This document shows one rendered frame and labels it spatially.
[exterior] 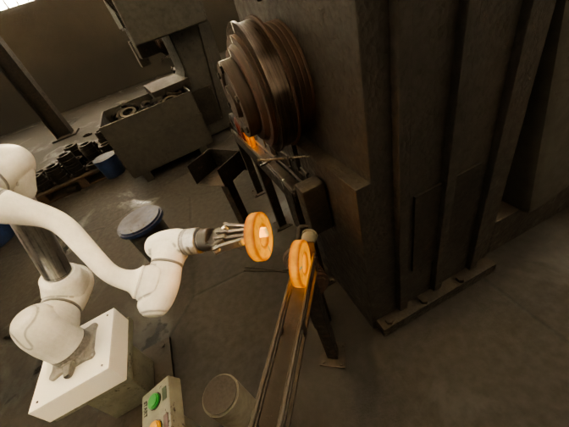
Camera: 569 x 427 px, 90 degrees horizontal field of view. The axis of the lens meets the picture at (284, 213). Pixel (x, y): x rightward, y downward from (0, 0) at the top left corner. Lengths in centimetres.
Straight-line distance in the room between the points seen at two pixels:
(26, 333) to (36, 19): 1043
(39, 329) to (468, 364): 169
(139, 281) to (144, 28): 302
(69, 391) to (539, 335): 192
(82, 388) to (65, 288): 39
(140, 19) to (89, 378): 313
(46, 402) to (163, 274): 76
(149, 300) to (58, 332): 56
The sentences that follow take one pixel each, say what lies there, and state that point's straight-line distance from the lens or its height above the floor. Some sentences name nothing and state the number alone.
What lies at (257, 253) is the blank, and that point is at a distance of 85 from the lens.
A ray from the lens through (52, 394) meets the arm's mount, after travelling 157.
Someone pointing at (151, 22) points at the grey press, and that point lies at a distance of 368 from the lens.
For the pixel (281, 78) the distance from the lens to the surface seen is 97.
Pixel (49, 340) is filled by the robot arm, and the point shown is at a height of 64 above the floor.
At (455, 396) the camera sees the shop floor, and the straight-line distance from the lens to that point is 151.
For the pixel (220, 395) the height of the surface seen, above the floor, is 52.
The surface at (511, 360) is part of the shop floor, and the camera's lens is 162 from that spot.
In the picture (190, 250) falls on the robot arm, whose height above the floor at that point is 83.
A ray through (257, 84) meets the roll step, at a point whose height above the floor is 118.
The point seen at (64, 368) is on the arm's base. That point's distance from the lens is 154.
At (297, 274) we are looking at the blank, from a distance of 88.
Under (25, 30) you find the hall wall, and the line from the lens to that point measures 1149.
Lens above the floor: 142
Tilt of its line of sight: 38 degrees down
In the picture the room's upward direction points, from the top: 19 degrees counter-clockwise
